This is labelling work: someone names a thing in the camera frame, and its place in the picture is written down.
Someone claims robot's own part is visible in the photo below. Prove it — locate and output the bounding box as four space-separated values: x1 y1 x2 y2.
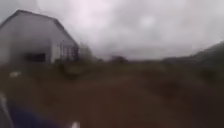
70 121 81 128

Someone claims grey building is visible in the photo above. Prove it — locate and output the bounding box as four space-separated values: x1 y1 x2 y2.
0 9 80 66

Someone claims brown dirt track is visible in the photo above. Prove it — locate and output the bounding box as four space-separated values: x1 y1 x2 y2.
29 75 188 128

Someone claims brownish grass field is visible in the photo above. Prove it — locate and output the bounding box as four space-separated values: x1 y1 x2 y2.
0 59 224 128

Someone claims dark wooded hillside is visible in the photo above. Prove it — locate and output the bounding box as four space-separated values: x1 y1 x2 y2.
163 41 224 68

